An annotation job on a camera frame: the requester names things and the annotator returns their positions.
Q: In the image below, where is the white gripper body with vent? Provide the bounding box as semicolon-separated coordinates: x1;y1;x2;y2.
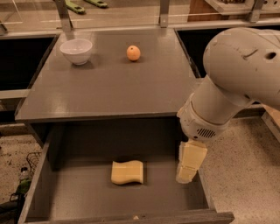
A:
177;94;229;143

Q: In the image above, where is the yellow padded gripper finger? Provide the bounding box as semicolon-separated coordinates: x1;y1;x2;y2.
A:
176;140;207;184

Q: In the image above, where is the yellow wavy sponge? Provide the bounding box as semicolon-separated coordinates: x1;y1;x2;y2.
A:
111;160;144;185

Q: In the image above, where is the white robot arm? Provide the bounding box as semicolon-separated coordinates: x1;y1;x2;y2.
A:
176;27;280;184

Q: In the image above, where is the grey cabinet counter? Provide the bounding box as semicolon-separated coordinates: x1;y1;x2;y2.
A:
16;29;201;125

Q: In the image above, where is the open grey top drawer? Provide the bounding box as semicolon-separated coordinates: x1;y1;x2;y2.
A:
19;117;234;224

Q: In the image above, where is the orange fruit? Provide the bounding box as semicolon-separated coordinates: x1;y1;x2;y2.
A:
126;45;141;61

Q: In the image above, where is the white ceramic bowl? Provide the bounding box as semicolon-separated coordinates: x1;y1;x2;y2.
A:
59;38;93;65

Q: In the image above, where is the green tool right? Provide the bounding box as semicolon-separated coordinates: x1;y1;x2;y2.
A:
85;0;108;8

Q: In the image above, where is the green tool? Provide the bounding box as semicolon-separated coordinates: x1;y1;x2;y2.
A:
65;0;86;15
85;0;108;8

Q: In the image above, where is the green plastic bottle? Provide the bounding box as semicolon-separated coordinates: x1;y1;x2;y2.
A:
16;167;32;194

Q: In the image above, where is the green tool left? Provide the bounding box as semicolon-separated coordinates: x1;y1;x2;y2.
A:
65;0;86;15

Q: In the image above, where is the metal post right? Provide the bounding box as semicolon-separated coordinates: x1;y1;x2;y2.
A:
247;0;265;23

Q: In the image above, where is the metal post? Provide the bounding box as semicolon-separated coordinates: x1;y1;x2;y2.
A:
54;0;73;32
158;0;170;28
247;0;265;23

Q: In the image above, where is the metal post centre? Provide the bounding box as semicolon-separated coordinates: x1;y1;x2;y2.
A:
158;0;170;28

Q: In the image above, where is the black wire basket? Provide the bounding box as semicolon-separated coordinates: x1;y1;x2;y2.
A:
26;151;41;175

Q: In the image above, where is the metal post left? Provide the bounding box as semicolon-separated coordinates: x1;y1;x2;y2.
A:
54;0;73;32

